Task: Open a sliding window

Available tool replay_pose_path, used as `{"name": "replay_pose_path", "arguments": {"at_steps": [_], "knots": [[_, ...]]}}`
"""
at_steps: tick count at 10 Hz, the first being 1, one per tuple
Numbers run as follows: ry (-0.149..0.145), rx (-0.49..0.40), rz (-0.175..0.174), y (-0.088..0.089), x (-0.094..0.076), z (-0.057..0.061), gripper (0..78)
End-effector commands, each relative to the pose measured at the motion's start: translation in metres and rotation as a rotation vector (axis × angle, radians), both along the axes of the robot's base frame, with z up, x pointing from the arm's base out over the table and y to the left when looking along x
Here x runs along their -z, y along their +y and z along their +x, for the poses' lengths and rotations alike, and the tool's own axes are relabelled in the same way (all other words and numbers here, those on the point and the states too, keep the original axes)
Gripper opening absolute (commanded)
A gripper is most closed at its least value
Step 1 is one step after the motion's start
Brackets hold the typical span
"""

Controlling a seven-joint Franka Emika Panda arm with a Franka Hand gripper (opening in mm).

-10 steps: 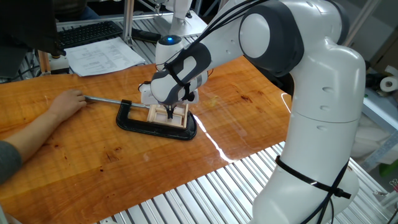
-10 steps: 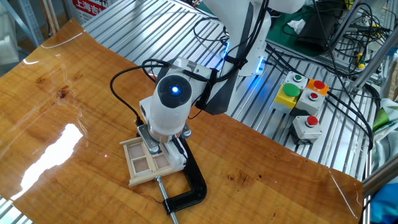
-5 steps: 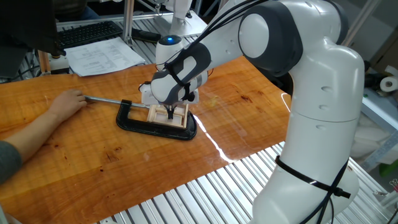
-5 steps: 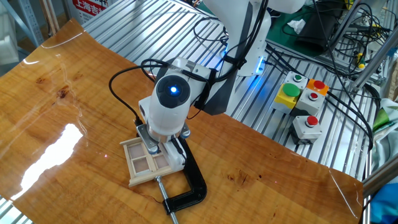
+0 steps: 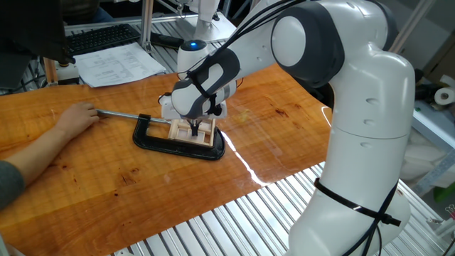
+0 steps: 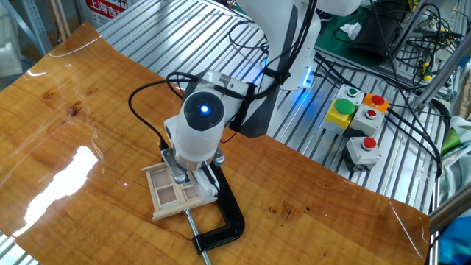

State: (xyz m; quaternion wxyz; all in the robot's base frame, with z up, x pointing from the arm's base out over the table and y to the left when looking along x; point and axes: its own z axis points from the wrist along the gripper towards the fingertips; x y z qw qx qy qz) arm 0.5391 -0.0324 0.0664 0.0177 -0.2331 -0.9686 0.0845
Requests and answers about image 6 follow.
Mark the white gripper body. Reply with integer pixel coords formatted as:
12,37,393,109
188,163,221,204

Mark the miniature wooden sliding window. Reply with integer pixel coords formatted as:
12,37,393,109
141,161,207,222

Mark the black C-clamp with steel screw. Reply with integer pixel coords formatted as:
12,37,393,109
160,158,247,265

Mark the glossy wood-grain mat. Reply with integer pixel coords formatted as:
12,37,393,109
0,21,431,265

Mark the yellow box with green button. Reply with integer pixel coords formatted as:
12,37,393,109
322,97,357,135

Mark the grey box large red button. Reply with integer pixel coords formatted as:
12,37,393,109
341,136,383,173

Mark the grey box small green button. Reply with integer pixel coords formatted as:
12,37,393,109
336,83,366,107

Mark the grey box small red button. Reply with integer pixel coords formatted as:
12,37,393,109
344,104,386,139

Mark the orange box with red button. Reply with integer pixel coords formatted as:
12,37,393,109
362,93,390,115

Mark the green table mat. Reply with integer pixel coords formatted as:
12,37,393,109
235,0,409,69

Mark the red and white sign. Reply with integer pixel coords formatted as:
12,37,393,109
84,0,129,22

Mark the crumpled white tissue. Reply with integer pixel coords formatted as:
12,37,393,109
339,22,364,41

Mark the wooden stick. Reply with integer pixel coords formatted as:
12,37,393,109
46,0,71,42

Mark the black pouch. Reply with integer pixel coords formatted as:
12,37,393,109
348,10,401,63

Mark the green and white cloth bag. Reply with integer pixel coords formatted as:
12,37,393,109
439,115,471,208

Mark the blue cloth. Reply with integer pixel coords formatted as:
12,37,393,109
436,216,471,265

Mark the silver camera with blue ends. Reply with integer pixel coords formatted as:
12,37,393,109
160,146,226,186

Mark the black camera cable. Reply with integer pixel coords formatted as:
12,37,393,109
127,71,202,151

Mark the blue metal shelf frame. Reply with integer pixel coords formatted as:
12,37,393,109
0,0,53,57

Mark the slanted aluminium profile post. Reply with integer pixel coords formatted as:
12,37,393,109
414,38,471,108

